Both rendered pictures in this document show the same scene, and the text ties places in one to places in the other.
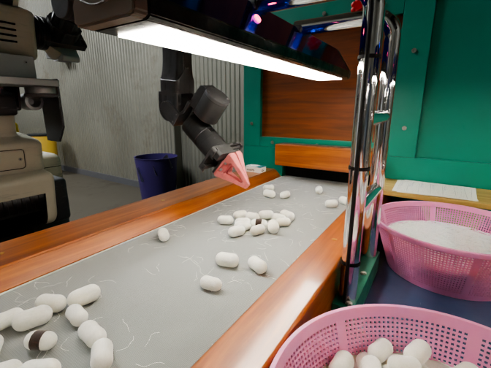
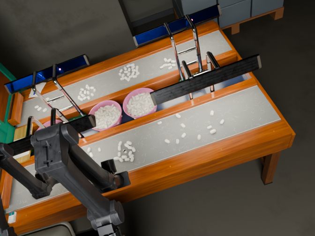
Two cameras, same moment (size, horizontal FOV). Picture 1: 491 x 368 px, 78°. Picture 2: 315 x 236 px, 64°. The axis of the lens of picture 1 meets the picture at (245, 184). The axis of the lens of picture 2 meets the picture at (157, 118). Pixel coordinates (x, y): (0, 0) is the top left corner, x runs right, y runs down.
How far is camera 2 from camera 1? 1.67 m
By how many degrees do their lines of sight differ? 95
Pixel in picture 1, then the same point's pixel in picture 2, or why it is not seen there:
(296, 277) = (90, 139)
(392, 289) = not seen: hidden behind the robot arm
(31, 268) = not seen: hidden behind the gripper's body
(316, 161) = (9, 185)
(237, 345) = (108, 132)
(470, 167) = (7, 139)
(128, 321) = (114, 150)
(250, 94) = not seen: outside the picture
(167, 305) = (108, 150)
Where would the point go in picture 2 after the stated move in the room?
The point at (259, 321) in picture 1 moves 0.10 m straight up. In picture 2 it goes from (103, 134) to (97, 126)
